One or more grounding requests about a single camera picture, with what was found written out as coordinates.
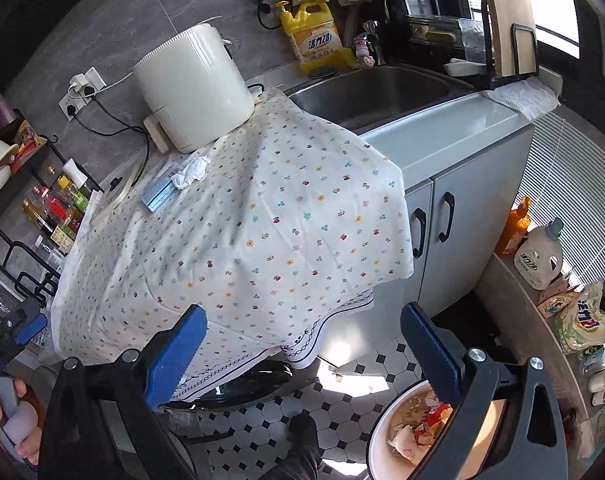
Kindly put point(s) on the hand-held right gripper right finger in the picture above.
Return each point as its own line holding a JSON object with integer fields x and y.
{"x": 432, "y": 350}

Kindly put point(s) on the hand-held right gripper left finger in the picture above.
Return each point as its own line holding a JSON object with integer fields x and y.
{"x": 177, "y": 350}

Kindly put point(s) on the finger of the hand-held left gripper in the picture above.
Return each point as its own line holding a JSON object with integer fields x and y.
{"x": 30, "y": 329}

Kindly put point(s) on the white trash bin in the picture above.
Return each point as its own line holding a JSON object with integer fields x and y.
{"x": 382, "y": 455}

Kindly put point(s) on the person's left hand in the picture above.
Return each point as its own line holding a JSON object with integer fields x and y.
{"x": 30, "y": 447}

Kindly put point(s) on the black spice rack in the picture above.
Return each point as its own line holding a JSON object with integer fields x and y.
{"x": 27, "y": 255}

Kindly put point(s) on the pile of crumpled wrappers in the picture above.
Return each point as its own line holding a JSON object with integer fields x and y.
{"x": 412, "y": 435}

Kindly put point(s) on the black stool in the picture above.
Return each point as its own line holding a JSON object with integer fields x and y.
{"x": 262, "y": 376}

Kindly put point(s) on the row of seasoning bottles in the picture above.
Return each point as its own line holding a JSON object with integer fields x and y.
{"x": 57, "y": 205}

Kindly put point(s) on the white laundry detergent bottle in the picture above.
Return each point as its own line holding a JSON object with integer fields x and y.
{"x": 537, "y": 257}

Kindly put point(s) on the orange plastic bottle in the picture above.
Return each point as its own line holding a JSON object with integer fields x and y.
{"x": 513, "y": 230}

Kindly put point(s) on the person's leg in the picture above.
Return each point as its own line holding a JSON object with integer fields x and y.
{"x": 302, "y": 445}

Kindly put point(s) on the blue white printed box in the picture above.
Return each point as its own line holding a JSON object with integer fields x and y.
{"x": 157, "y": 194}

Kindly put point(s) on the colourful refill pouch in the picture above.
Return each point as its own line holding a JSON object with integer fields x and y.
{"x": 590, "y": 320}

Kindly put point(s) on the floral tablecloth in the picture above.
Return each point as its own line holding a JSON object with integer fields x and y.
{"x": 282, "y": 210}

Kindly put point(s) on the white crumpled tissue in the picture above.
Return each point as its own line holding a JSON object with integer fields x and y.
{"x": 190, "y": 172}

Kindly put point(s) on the grey sink cabinet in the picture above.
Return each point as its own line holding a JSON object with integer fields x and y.
{"x": 477, "y": 170}

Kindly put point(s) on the white window blind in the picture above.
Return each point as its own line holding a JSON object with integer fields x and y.
{"x": 562, "y": 170}

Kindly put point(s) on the steel sink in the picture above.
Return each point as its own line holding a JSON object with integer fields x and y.
{"x": 382, "y": 95}

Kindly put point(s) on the cream air fryer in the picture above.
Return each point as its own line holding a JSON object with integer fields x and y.
{"x": 192, "y": 85}

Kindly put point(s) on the white paper towel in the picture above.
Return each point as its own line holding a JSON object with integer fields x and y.
{"x": 522, "y": 97}

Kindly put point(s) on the white soap dish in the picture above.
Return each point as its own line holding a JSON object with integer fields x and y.
{"x": 465, "y": 67}

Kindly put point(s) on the small pink figure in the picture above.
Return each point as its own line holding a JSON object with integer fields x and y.
{"x": 365, "y": 54}

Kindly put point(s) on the foil sheet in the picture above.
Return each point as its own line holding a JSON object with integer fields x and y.
{"x": 472, "y": 37}

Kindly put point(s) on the black dish rack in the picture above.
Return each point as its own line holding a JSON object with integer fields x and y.
{"x": 427, "y": 15}

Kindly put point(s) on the yellow detergent bottle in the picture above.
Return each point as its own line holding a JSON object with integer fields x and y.
{"x": 317, "y": 35}

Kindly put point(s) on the beige cutting board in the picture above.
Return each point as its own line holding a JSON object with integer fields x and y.
{"x": 507, "y": 10}

